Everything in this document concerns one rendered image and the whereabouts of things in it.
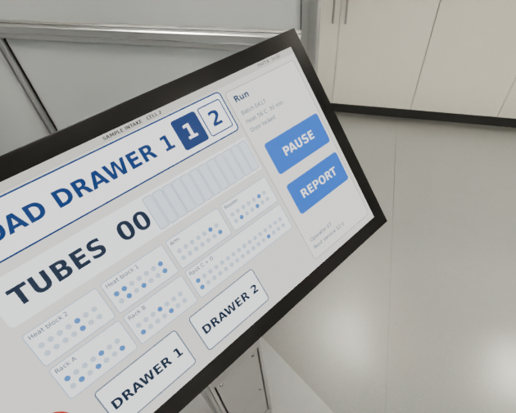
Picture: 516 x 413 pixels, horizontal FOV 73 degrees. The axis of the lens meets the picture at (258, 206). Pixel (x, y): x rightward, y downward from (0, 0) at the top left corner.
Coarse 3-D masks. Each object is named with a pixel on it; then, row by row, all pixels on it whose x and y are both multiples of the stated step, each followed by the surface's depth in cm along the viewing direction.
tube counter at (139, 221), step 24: (240, 144) 42; (192, 168) 39; (216, 168) 41; (240, 168) 42; (168, 192) 38; (192, 192) 39; (216, 192) 41; (120, 216) 36; (144, 216) 37; (168, 216) 38; (120, 240) 36; (144, 240) 37
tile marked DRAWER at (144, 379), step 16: (176, 336) 38; (144, 352) 36; (160, 352) 37; (176, 352) 38; (128, 368) 35; (144, 368) 36; (160, 368) 37; (176, 368) 37; (112, 384) 34; (128, 384) 35; (144, 384) 36; (160, 384) 37; (112, 400) 34; (128, 400) 35; (144, 400) 36
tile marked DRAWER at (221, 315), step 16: (224, 288) 40; (240, 288) 41; (256, 288) 42; (208, 304) 39; (224, 304) 40; (240, 304) 41; (256, 304) 42; (192, 320) 39; (208, 320) 39; (224, 320) 40; (240, 320) 41; (208, 336) 39; (224, 336) 40
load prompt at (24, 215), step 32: (160, 128) 38; (192, 128) 40; (224, 128) 42; (96, 160) 35; (128, 160) 36; (160, 160) 38; (32, 192) 32; (64, 192) 33; (96, 192) 35; (128, 192) 36; (0, 224) 31; (32, 224) 32; (64, 224) 33; (0, 256) 31
